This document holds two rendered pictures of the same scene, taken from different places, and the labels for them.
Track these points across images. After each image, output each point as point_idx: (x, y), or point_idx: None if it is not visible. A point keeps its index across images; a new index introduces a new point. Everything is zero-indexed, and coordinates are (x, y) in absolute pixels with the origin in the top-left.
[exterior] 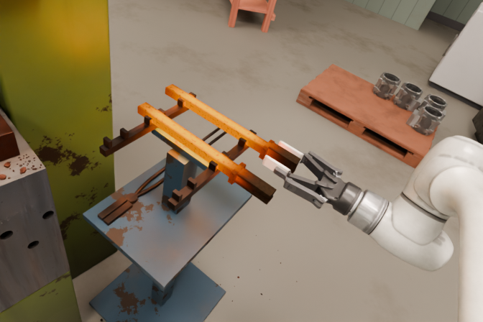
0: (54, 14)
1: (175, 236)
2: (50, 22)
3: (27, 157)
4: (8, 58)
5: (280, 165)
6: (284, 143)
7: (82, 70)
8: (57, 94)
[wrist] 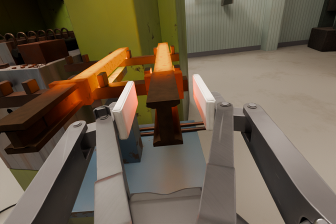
0: None
1: (91, 180)
2: None
3: (44, 64)
4: (74, 16)
5: (120, 97)
6: (196, 77)
7: (116, 31)
8: (103, 47)
